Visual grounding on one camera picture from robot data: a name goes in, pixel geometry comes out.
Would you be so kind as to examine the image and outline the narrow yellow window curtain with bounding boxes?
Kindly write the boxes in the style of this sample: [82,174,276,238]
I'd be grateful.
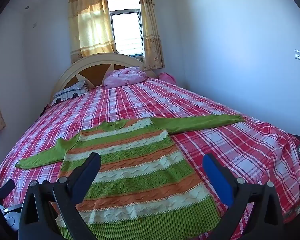
[137,0,165,70]

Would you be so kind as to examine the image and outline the green orange striped knit sweater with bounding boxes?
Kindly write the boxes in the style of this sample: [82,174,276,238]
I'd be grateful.
[15,114,246,240]

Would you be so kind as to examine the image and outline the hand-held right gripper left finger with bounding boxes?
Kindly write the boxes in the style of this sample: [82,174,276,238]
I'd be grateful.
[19,152,102,240]

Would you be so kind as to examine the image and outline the window with white frame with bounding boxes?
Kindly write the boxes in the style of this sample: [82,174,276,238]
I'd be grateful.
[106,0,144,60]

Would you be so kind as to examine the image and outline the white patterned pillow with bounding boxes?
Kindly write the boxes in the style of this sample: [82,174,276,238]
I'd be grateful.
[51,80,90,105]

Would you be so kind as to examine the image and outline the pink pillow by wall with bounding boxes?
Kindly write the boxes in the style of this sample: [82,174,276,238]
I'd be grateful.
[158,72,177,85]

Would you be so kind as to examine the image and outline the red white plaid bedspread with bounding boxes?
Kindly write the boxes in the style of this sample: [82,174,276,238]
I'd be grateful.
[0,76,300,240]

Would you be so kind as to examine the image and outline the cream wooden headboard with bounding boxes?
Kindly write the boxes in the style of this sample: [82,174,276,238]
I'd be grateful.
[50,52,157,103]

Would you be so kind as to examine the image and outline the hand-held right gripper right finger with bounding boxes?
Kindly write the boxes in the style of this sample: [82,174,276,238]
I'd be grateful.
[202,153,285,240]

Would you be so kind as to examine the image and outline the wide yellow window curtain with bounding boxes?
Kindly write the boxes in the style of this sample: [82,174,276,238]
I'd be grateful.
[67,0,116,65]

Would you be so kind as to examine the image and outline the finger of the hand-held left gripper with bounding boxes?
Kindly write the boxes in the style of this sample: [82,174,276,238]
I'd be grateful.
[0,179,16,198]

